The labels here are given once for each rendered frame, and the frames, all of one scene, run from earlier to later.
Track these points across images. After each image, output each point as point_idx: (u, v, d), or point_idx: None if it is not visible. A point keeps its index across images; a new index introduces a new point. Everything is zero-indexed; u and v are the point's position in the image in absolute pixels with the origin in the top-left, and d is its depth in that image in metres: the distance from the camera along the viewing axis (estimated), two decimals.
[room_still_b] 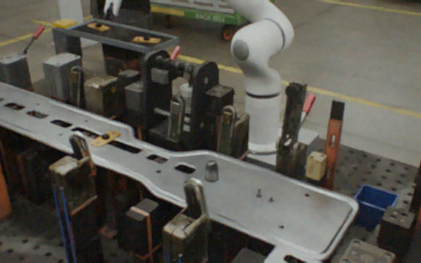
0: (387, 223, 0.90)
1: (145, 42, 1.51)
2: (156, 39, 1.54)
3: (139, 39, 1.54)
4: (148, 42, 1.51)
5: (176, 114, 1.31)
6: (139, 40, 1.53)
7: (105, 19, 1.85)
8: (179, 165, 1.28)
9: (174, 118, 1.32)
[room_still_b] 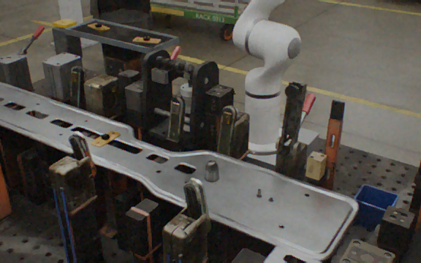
0: (387, 223, 0.90)
1: (145, 42, 1.51)
2: (156, 39, 1.54)
3: (139, 39, 1.54)
4: (148, 42, 1.51)
5: (176, 114, 1.31)
6: (139, 40, 1.53)
7: None
8: (179, 165, 1.28)
9: (174, 118, 1.32)
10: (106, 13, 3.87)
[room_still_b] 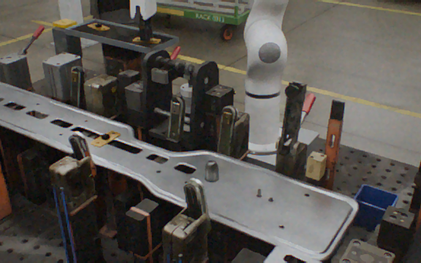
0: (387, 223, 0.90)
1: (145, 42, 1.51)
2: (156, 39, 1.54)
3: (139, 39, 1.54)
4: (148, 42, 1.51)
5: (176, 114, 1.31)
6: (139, 40, 1.53)
7: (150, 25, 1.53)
8: (179, 165, 1.28)
9: (174, 118, 1.32)
10: (106, 13, 3.87)
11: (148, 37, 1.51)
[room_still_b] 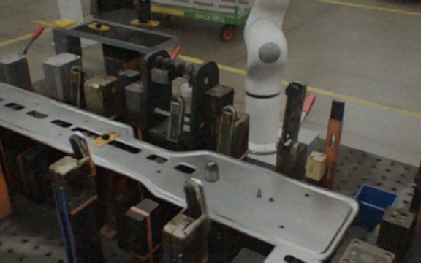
0: (387, 223, 0.90)
1: (144, 24, 1.49)
2: (155, 21, 1.51)
3: (137, 22, 1.51)
4: (147, 25, 1.49)
5: (176, 114, 1.31)
6: (137, 23, 1.50)
7: (148, 6, 1.50)
8: (179, 165, 1.28)
9: (174, 118, 1.32)
10: (106, 13, 3.87)
11: (147, 19, 1.48)
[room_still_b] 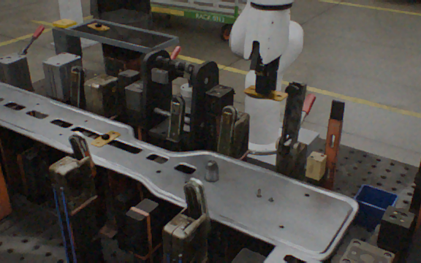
0: (387, 223, 0.90)
1: (263, 96, 0.95)
2: (281, 92, 0.97)
3: (253, 90, 0.98)
4: (267, 98, 0.95)
5: (176, 114, 1.31)
6: (254, 92, 0.97)
7: (274, 69, 0.96)
8: (179, 165, 1.28)
9: (174, 118, 1.32)
10: (106, 13, 3.87)
11: (268, 90, 0.94)
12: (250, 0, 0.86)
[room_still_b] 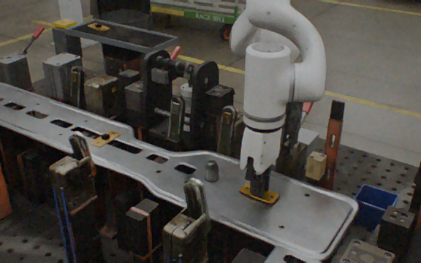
0: (387, 223, 0.90)
1: (257, 197, 1.08)
2: (273, 192, 1.09)
3: (249, 189, 1.10)
4: (260, 199, 1.07)
5: (176, 114, 1.31)
6: (249, 191, 1.09)
7: (267, 173, 1.08)
8: (179, 165, 1.28)
9: (174, 118, 1.32)
10: (106, 13, 3.87)
11: (262, 192, 1.07)
12: (245, 122, 0.99)
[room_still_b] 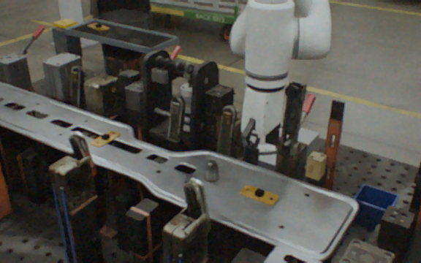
0: (387, 223, 0.90)
1: (257, 199, 1.08)
2: (273, 194, 1.09)
3: (249, 191, 1.10)
4: (261, 201, 1.07)
5: (176, 114, 1.31)
6: (249, 193, 1.09)
7: (277, 127, 1.06)
8: (179, 165, 1.28)
9: (174, 118, 1.32)
10: (106, 13, 3.87)
11: (256, 161, 0.99)
12: (246, 82, 0.94)
